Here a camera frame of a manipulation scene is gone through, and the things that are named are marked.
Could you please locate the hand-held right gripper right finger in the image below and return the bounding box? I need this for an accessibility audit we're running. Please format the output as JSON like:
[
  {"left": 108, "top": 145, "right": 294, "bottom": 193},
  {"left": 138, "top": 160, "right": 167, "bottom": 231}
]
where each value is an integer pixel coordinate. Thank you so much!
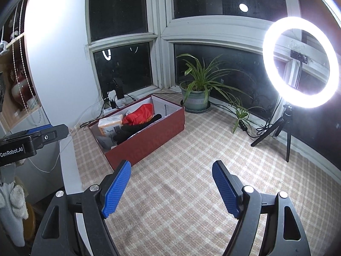
[{"left": 212, "top": 160, "right": 312, "bottom": 256}]

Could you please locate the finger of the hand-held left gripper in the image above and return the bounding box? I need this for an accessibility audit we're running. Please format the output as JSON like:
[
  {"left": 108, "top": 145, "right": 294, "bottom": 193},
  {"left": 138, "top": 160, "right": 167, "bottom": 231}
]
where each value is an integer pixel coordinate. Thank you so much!
[
  {"left": 27, "top": 124, "right": 52, "bottom": 134},
  {"left": 29, "top": 124, "right": 69, "bottom": 150}
]

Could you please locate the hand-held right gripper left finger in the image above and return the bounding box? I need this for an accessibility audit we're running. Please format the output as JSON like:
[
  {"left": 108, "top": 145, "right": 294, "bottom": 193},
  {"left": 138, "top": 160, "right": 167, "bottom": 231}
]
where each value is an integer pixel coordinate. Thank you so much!
[{"left": 32, "top": 160, "right": 132, "bottom": 256}]

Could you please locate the white plastic package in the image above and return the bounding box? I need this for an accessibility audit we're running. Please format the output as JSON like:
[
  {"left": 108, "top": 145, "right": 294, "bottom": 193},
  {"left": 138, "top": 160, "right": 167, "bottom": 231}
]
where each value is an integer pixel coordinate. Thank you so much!
[{"left": 96, "top": 135, "right": 118, "bottom": 151}]

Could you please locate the red cardboard box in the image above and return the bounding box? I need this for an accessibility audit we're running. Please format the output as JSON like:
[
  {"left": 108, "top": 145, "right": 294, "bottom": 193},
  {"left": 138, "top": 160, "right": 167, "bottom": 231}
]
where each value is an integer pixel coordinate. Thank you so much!
[{"left": 88, "top": 94, "right": 185, "bottom": 170}]

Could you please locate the black fuzzy glove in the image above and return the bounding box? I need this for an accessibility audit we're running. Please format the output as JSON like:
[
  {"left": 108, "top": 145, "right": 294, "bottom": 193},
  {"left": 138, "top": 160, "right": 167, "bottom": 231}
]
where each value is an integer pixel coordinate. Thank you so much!
[{"left": 112, "top": 114, "right": 163, "bottom": 146}]

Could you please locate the orange tissue pack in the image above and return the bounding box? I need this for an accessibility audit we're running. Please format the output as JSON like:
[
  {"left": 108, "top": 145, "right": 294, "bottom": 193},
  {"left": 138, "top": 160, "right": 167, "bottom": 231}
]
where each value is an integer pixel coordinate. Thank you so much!
[{"left": 98, "top": 114, "right": 124, "bottom": 138}]

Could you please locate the red cloth bag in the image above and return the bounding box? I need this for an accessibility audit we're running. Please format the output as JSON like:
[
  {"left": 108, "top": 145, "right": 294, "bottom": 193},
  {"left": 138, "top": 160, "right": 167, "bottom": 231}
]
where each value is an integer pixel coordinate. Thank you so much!
[{"left": 123, "top": 104, "right": 155, "bottom": 125}]

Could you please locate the wooden shelf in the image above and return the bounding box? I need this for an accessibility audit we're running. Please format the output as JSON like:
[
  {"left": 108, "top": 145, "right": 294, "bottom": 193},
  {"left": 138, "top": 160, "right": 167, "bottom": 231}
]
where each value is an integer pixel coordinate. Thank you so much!
[{"left": 0, "top": 0, "right": 43, "bottom": 132}]

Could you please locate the beige plaid blanket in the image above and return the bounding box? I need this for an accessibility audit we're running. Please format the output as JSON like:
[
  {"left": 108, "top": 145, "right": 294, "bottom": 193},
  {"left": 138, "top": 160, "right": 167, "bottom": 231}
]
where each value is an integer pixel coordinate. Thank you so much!
[{"left": 72, "top": 104, "right": 341, "bottom": 256}]

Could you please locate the red white vase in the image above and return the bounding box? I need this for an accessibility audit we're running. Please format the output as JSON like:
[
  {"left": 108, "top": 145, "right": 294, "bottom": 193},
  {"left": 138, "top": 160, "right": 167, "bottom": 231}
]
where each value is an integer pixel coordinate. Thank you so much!
[{"left": 11, "top": 59, "right": 36, "bottom": 111}]

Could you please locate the grey hanging cloth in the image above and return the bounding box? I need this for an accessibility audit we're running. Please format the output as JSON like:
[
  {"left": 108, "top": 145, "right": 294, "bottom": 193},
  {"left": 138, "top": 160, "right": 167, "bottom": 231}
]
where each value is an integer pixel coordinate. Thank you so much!
[{"left": 0, "top": 163, "right": 30, "bottom": 247}]

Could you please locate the black power strip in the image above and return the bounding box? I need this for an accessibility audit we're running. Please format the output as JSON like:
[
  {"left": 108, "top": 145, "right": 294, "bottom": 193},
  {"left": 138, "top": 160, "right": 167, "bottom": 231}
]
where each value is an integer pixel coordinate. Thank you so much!
[{"left": 238, "top": 120, "right": 252, "bottom": 134}]

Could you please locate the small green plantlet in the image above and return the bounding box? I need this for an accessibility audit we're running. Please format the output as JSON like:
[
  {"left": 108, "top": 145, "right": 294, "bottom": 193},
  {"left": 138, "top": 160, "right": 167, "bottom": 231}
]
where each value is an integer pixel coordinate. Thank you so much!
[{"left": 224, "top": 92, "right": 267, "bottom": 135}]

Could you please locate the black power adapter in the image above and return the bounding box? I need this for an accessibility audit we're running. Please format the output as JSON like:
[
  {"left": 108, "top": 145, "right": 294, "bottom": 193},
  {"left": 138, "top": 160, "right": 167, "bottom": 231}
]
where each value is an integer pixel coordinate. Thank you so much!
[{"left": 113, "top": 85, "right": 125, "bottom": 100}]

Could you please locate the potted green plant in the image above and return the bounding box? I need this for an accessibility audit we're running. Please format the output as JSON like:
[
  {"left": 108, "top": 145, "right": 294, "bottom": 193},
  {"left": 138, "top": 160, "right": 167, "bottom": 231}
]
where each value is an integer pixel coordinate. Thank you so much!
[{"left": 176, "top": 53, "right": 249, "bottom": 113}]

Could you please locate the white cable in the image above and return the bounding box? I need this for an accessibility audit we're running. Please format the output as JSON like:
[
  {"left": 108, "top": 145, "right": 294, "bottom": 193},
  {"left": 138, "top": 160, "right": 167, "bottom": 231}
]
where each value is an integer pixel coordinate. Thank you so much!
[{"left": 27, "top": 127, "right": 92, "bottom": 173}]

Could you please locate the black power cable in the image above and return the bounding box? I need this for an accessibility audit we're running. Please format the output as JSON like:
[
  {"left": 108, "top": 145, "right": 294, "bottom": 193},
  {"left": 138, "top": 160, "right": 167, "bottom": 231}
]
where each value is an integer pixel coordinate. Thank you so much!
[{"left": 210, "top": 101, "right": 283, "bottom": 139}]

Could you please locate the white bead cord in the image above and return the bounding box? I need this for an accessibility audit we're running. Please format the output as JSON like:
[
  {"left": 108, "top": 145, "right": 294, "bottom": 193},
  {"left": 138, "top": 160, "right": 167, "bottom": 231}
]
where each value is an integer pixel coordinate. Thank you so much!
[{"left": 12, "top": 0, "right": 43, "bottom": 124}]

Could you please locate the white ring light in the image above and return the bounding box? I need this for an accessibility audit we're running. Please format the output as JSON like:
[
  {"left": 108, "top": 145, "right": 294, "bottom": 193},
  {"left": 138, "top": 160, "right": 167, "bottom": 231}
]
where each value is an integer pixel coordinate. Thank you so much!
[{"left": 262, "top": 16, "right": 341, "bottom": 109}]

